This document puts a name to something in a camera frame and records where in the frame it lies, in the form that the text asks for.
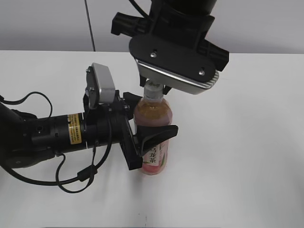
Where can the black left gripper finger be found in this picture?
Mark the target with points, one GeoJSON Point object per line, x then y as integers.
{"type": "Point", "coordinates": [130, 103]}
{"type": "Point", "coordinates": [149, 137]}

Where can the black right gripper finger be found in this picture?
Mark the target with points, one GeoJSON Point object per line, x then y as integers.
{"type": "Point", "coordinates": [142, 81]}
{"type": "Point", "coordinates": [166, 90]}

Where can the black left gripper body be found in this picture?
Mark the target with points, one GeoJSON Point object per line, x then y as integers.
{"type": "Point", "coordinates": [108, 124]}

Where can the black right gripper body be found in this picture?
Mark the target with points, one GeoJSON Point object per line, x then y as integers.
{"type": "Point", "coordinates": [173, 38]}

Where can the white bottle cap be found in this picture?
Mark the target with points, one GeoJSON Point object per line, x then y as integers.
{"type": "Point", "coordinates": [153, 90]}

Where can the peach oolong tea bottle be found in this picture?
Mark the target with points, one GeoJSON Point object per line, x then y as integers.
{"type": "Point", "coordinates": [153, 111]}

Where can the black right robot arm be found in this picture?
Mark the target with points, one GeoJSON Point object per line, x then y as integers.
{"type": "Point", "coordinates": [169, 45]}

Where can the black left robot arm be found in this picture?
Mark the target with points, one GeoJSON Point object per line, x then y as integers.
{"type": "Point", "coordinates": [26, 140]}

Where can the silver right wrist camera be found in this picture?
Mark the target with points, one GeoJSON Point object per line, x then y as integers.
{"type": "Point", "coordinates": [173, 80]}

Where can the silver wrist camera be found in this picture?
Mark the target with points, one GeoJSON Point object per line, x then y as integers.
{"type": "Point", "coordinates": [100, 87]}
{"type": "Point", "coordinates": [173, 80]}

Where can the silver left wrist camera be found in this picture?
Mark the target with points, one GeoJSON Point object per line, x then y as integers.
{"type": "Point", "coordinates": [100, 87]}

